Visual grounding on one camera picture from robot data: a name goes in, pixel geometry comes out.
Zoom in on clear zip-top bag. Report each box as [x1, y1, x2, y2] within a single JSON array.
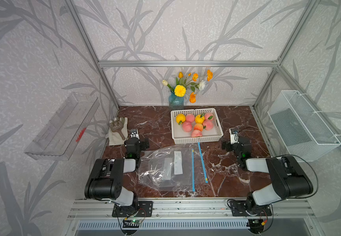
[[137, 147, 195, 192], [139, 143, 208, 191]]

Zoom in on yellow peach with leaf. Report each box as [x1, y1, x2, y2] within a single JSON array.
[[195, 114, 205, 124]]

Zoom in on white perforated plastic basket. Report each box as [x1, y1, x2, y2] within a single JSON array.
[[170, 108, 223, 144]]

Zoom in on pink peach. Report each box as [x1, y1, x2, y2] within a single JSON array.
[[204, 113, 214, 121], [202, 120, 214, 130], [182, 121, 193, 132], [186, 114, 195, 123], [191, 130, 203, 138]]

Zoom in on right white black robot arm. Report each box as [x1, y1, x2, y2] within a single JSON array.
[[222, 137, 314, 211]]

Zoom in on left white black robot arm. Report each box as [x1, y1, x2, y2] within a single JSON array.
[[84, 137, 149, 211]]

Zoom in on yellow peach left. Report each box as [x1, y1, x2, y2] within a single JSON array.
[[176, 114, 186, 125]]

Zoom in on brown wooden brush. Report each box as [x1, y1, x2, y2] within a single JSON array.
[[109, 118, 126, 140]]

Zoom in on blue glass vase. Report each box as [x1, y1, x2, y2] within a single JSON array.
[[168, 92, 184, 111]]

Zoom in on orange yellow flower bouquet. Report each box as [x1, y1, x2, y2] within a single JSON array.
[[162, 69, 214, 103]]

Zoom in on right circuit board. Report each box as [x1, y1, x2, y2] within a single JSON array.
[[248, 219, 264, 229]]

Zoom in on circuit board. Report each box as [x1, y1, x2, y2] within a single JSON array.
[[122, 219, 141, 228], [248, 219, 264, 229]]

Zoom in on left circuit board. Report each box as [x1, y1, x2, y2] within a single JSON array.
[[122, 219, 141, 228]]

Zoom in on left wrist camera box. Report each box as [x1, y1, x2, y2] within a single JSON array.
[[128, 128, 139, 139]]

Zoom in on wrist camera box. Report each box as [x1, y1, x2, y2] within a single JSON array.
[[128, 128, 139, 139], [229, 128, 239, 144]]

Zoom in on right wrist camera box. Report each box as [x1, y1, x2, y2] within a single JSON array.
[[229, 128, 239, 144]]

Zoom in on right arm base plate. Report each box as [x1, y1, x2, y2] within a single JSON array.
[[227, 199, 272, 217]]

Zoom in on white wire mesh basket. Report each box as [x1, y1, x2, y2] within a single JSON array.
[[268, 90, 341, 162]]

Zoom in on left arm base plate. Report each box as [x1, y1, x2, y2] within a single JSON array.
[[112, 201, 153, 218]]

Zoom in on clear plastic wall tray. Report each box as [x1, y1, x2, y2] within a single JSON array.
[[24, 92, 100, 161]]

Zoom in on aluminium frame rail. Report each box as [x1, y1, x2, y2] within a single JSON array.
[[67, 197, 316, 220]]

